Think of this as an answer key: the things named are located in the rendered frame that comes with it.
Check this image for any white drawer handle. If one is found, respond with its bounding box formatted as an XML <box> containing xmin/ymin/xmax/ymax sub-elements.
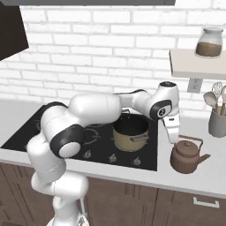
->
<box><xmin>192</xmin><ymin>196</ymin><xmax>221</xmax><ymax>209</ymax></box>

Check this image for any grey utensil pot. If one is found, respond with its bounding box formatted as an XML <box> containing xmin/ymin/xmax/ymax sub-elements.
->
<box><xmin>207</xmin><ymin>108</ymin><xmax>226</xmax><ymax>139</ymax></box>

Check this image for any grey overhead cupboard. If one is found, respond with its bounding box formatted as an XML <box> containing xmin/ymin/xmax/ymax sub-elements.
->
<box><xmin>0</xmin><ymin>0</ymin><xmax>177</xmax><ymax>7</ymax></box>

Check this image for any beige wall shelf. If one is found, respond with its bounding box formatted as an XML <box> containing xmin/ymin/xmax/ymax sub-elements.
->
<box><xmin>169</xmin><ymin>49</ymin><xmax>226</xmax><ymax>81</ymax></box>

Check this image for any wooden spatula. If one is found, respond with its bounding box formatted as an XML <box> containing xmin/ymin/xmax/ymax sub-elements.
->
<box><xmin>220</xmin><ymin>85</ymin><xmax>226</xmax><ymax>117</ymax></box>

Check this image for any dark range hood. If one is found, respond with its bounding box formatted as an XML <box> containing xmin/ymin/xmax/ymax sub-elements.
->
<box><xmin>0</xmin><ymin>3</ymin><xmax>30</xmax><ymax>62</ymax></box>

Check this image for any brown cupboard door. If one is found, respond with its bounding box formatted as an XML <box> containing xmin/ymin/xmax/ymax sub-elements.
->
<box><xmin>83</xmin><ymin>176</ymin><xmax>159</xmax><ymax>226</ymax></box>
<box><xmin>0</xmin><ymin>162</ymin><xmax>57</xmax><ymax>226</ymax></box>

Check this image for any brown kettle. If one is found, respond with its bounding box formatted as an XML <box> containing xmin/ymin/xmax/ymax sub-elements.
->
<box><xmin>169</xmin><ymin>134</ymin><xmax>212</xmax><ymax>175</ymax></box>

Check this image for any grey spoon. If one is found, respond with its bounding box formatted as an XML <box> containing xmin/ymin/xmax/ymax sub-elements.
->
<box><xmin>202</xmin><ymin>91</ymin><xmax>219</xmax><ymax>115</ymax></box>

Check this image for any black hob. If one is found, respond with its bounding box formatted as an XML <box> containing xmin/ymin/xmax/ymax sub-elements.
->
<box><xmin>0</xmin><ymin>104</ymin><xmax>160</xmax><ymax>172</ymax></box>

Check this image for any glass jar with brown filling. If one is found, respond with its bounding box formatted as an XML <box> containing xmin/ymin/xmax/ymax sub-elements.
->
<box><xmin>194</xmin><ymin>26</ymin><xmax>225</xmax><ymax>59</ymax></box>

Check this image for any white wall socket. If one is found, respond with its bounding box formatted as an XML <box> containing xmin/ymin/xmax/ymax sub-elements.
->
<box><xmin>186</xmin><ymin>77</ymin><xmax>204</xmax><ymax>94</ymax></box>

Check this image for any brown drawer front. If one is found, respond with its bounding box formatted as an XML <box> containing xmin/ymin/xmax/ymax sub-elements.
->
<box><xmin>152</xmin><ymin>188</ymin><xmax>226</xmax><ymax>226</ymax></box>

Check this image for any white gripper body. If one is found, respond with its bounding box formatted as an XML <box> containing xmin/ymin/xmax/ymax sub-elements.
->
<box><xmin>162</xmin><ymin>118</ymin><xmax>181</xmax><ymax>145</ymax></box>

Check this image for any beige pot with dark inside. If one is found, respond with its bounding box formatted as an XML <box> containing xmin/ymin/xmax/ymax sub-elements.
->
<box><xmin>112</xmin><ymin>112</ymin><xmax>150</xmax><ymax>153</ymax></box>

